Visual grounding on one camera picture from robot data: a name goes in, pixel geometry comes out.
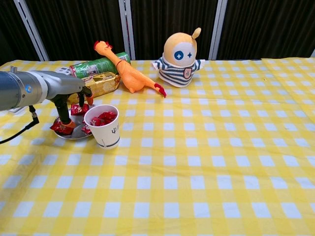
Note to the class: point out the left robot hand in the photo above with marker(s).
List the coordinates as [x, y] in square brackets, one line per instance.
[64, 84]

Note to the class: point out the red candy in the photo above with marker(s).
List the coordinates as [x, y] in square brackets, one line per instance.
[108, 115]
[57, 127]
[67, 130]
[94, 121]
[86, 129]
[80, 109]

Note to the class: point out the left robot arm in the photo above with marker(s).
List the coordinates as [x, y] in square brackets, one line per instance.
[17, 88]

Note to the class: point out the silver metal plate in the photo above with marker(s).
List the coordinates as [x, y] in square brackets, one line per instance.
[76, 129]

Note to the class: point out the white paper cup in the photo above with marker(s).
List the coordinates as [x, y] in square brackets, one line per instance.
[108, 135]

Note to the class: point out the white power strip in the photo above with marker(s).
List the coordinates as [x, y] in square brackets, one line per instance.
[62, 71]

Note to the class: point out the green chips can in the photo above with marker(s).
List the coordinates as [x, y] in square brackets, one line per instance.
[98, 67]

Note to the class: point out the gold biscuit packet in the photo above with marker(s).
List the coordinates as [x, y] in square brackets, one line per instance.
[103, 84]

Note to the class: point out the black partition panel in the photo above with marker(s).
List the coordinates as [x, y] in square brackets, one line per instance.
[14, 29]
[73, 24]
[265, 24]
[152, 19]

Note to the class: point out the orange rubber chicken toy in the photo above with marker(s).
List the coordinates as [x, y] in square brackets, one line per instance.
[133, 81]

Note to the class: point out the yellow plush doll striped shirt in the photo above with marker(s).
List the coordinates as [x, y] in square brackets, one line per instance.
[177, 73]

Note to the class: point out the yellow checked tablecloth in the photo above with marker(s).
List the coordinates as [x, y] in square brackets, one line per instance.
[160, 172]
[295, 73]

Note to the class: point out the white metal partition post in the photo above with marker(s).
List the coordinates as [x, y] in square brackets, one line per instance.
[25, 19]
[126, 24]
[219, 24]
[313, 54]

